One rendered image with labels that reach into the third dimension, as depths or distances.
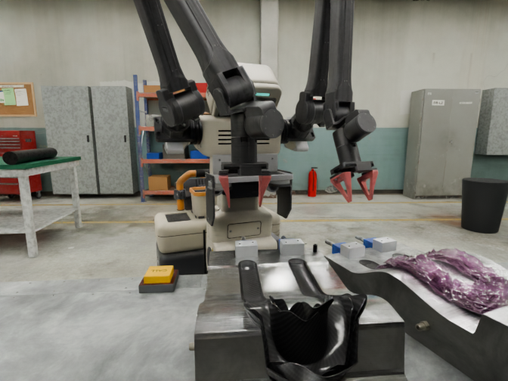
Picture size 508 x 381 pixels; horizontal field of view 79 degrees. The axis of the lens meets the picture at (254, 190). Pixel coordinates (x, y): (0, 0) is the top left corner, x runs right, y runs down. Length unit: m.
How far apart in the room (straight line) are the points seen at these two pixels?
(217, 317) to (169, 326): 0.26
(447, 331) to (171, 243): 0.98
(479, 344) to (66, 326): 0.70
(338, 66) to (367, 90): 5.52
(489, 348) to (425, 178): 5.86
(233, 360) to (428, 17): 6.96
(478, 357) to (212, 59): 0.67
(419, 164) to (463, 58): 2.19
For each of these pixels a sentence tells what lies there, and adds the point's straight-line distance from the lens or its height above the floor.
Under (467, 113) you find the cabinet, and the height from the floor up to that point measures 1.54.
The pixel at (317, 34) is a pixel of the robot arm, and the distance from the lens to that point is 1.04.
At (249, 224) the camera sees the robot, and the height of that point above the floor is 0.86.
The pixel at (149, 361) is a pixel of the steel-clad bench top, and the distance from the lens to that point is 0.60.
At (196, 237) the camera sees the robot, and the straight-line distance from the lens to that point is 1.31.
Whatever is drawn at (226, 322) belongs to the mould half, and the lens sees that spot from 0.42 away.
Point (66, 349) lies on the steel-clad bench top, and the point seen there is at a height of 0.80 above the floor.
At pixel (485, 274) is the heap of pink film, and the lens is 0.75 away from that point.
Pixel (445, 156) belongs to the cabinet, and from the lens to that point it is 6.53.
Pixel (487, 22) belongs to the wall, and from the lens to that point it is 7.70.
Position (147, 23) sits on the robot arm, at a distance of 0.87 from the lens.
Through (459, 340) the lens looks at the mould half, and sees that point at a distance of 0.62.
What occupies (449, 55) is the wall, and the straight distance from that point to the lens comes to 7.21.
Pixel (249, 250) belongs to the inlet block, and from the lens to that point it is 0.71.
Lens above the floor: 1.16
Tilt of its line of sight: 10 degrees down
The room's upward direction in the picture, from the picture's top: straight up
